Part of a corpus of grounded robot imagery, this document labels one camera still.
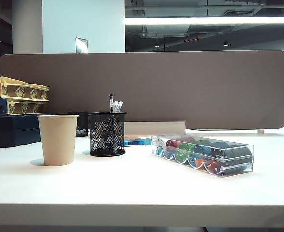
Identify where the long white ceiling light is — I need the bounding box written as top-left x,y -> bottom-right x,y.
124,16 -> 284,26

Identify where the green poker chip stack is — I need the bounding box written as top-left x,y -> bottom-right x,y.
175,142 -> 193,163

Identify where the beige desk cable box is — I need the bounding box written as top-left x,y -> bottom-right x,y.
124,121 -> 187,137

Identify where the teal letter puzzle board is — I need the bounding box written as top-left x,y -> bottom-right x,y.
124,136 -> 153,146

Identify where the clear plastic poker chip box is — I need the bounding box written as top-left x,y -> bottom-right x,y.
151,134 -> 255,179

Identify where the white capped black pen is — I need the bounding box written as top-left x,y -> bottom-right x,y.
106,101 -> 124,139
103,101 -> 120,141

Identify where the red LED ceiling sign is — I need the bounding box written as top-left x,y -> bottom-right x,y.
183,37 -> 202,44

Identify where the dark blue tool case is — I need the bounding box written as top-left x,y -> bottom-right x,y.
0,113 -> 43,149

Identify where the beige paper cup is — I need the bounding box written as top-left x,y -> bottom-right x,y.
37,114 -> 80,167

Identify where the black clear ballpoint pen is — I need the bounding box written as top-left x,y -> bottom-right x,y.
108,94 -> 117,155

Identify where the black mesh pen holder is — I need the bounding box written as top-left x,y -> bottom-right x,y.
88,111 -> 127,157

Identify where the black shiny bag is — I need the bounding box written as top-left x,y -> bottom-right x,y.
68,111 -> 89,138

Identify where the brown felt desk divider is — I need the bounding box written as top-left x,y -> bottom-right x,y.
0,50 -> 284,130

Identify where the white poker chip stack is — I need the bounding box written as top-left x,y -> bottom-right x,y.
155,137 -> 167,153

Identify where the silver wall sign plate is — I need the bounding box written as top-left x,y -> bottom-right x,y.
75,37 -> 89,54

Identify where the black poker chip stack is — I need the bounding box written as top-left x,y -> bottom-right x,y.
210,145 -> 253,175

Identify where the yellow orange puzzle box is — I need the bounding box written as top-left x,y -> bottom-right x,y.
0,76 -> 50,101

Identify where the orange poker chip stack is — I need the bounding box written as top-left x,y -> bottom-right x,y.
195,158 -> 207,170

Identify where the blue poker chip stack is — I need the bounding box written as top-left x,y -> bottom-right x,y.
192,144 -> 212,158

